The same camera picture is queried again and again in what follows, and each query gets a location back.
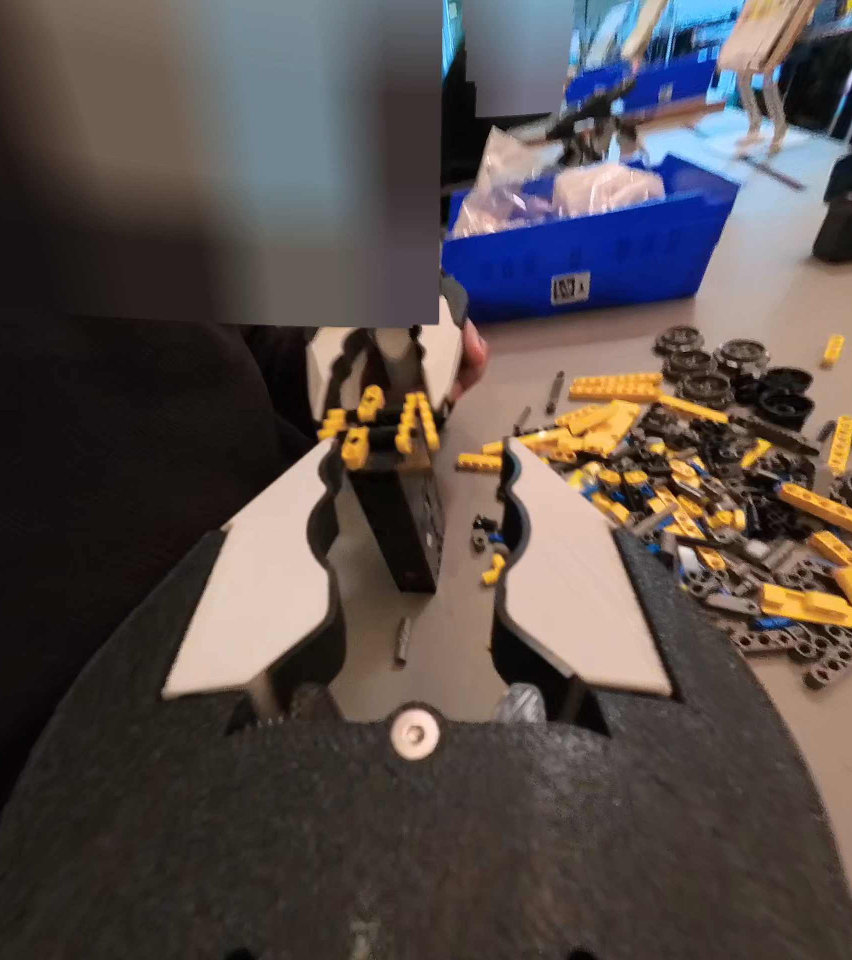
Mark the person's left hand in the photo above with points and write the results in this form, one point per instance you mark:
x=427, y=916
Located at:
x=472, y=360

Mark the black and yellow brick assembly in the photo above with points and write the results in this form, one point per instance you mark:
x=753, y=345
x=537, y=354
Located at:
x=403, y=525

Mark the person's left forearm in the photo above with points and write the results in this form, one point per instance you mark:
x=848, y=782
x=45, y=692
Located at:
x=276, y=390

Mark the blue plastic bin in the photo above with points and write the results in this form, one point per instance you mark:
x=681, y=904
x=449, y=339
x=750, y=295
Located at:
x=621, y=255

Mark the group of black toy wheels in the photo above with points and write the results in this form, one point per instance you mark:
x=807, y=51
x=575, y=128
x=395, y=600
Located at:
x=741, y=360

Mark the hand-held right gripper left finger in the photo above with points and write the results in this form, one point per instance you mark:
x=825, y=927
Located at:
x=253, y=585

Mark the black toy spring rod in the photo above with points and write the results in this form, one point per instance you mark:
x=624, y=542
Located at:
x=555, y=391

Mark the thin black toy axle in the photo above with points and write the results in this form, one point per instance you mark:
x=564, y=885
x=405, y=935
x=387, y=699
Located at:
x=522, y=421

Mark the short yellow toy beam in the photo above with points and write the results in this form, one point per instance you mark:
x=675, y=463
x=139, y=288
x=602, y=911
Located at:
x=833, y=351

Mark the clear plastic parts bags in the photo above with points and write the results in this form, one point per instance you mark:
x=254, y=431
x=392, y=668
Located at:
x=598, y=191

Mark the pile of toy brick parts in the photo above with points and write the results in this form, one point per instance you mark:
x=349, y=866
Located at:
x=696, y=510

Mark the black device with legs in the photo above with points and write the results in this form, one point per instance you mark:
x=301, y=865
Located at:
x=591, y=124

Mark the white book stand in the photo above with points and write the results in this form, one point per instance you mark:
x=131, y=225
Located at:
x=760, y=75

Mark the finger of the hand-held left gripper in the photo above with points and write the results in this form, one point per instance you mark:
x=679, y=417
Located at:
x=441, y=360
x=321, y=367

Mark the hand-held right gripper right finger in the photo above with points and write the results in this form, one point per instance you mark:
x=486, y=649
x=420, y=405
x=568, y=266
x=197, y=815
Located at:
x=583, y=592

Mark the black toy axle pin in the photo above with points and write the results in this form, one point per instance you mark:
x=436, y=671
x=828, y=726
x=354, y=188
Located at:
x=403, y=641

